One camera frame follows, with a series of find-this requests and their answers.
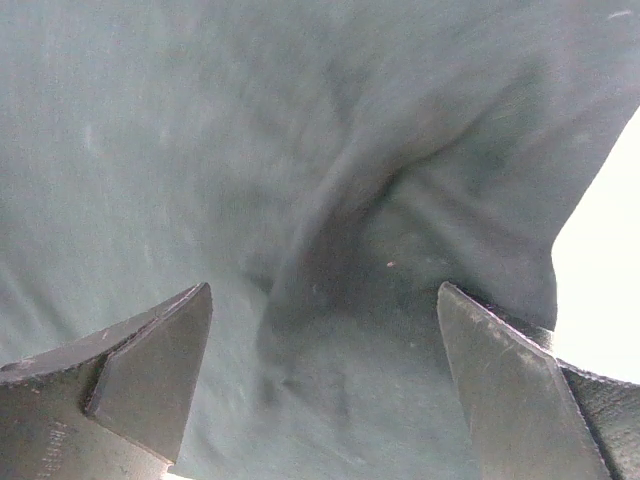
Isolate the black t-shirt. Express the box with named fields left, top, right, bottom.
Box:
left=1, top=1, right=639, bottom=479

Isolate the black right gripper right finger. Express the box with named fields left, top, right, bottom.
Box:
left=437, top=282, right=639, bottom=479

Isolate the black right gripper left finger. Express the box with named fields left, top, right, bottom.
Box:
left=1, top=283, right=212, bottom=480

